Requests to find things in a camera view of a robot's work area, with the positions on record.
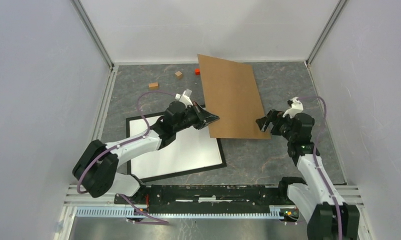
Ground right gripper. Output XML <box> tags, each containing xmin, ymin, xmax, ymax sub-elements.
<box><xmin>255</xmin><ymin>109</ymin><xmax>296</xmax><ymax>142</ymax></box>

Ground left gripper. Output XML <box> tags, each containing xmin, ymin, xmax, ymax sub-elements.
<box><xmin>174</xmin><ymin>101</ymin><xmax>220</xmax><ymax>133</ymax></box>

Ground book photo print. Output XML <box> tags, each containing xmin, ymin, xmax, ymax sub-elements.
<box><xmin>129</xmin><ymin>114</ymin><xmax>224</xmax><ymax>180</ymax></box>

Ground brown backing board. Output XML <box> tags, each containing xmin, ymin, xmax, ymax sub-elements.
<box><xmin>197</xmin><ymin>54</ymin><xmax>271</xmax><ymax>140</ymax></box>

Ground black picture frame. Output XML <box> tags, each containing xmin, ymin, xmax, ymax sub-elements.
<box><xmin>125</xmin><ymin>105</ymin><xmax>228</xmax><ymax>184</ymax></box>

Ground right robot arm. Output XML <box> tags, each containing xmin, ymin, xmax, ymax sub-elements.
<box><xmin>255</xmin><ymin>109</ymin><xmax>360</xmax><ymax>240</ymax></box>

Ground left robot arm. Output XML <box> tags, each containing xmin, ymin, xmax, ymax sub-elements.
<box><xmin>72</xmin><ymin>101</ymin><xmax>220</xmax><ymax>204</ymax></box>

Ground red cube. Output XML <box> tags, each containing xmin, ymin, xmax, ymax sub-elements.
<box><xmin>194</xmin><ymin>68</ymin><xmax>201</xmax><ymax>76</ymax></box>

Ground light wooden cube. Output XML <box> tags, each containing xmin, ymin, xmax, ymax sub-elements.
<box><xmin>175</xmin><ymin>71</ymin><xmax>184</xmax><ymax>80</ymax></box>

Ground brown wooden block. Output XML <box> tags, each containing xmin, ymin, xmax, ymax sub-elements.
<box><xmin>148</xmin><ymin>82</ymin><xmax>160</xmax><ymax>91</ymax></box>

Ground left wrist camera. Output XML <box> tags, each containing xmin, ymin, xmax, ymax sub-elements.
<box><xmin>174</xmin><ymin>89</ymin><xmax>193</xmax><ymax>107</ymax></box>

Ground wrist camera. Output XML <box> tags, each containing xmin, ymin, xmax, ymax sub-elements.
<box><xmin>174</xmin><ymin>89</ymin><xmax>193</xmax><ymax>107</ymax></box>
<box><xmin>282</xmin><ymin>97</ymin><xmax>304</xmax><ymax>119</ymax></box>

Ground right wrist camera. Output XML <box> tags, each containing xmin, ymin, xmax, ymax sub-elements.
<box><xmin>282</xmin><ymin>97</ymin><xmax>304</xmax><ymax>119</ymax></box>

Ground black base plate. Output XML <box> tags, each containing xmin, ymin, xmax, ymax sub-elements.
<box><xmin>114</xmin><ymin>184</ymin><xmax>298</xmax><ymax>214</ymax></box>

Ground aluminium rail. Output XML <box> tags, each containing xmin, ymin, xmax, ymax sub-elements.
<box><xmin>64</xmin><ymin>185</ymin><xmax>364</xmax><ymax>220</ymax></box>

